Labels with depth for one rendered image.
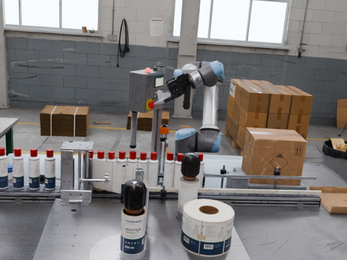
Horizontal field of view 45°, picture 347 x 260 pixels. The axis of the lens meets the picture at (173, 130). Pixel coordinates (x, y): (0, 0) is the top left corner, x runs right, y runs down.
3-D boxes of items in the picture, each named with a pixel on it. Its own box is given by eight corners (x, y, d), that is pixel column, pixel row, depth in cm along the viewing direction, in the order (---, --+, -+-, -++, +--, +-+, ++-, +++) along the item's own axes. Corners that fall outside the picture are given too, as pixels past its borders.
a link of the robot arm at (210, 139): (195, 153, 246) (200, 65, 256) (221, 155, 244) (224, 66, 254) (194, 150, 234) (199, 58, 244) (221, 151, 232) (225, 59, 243)
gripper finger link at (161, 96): (149, 95, 200) (166, 86, 200) (155, 106, 201) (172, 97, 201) (150, 96, 197) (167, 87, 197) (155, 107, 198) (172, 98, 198)
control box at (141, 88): (127, 110, 205) (129, 71, 200) (146, 104, 220) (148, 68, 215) (145, 113, 201) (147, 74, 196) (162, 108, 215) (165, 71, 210)
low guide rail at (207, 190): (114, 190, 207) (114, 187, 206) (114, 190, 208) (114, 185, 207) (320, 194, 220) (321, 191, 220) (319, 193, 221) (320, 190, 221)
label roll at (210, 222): (224, 261, 156) (229, 226, 152) (173, 249, 162) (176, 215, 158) (234, 237, 174) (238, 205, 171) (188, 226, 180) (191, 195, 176)
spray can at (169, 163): (162, 192, 213) (165, 153, 207) (162, 188, 218) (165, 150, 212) (172, 192, 213) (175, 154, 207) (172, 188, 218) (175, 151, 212)
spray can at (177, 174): (171, 193, 213) (174, 155, 207) (173, 189, 217) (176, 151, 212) (181, 194, 211) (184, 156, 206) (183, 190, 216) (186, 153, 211)
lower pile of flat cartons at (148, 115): (125, 129, 641) (126, 116, 635) (129, 120, 693) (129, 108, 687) (168, 132, 642) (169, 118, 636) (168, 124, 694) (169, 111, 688)
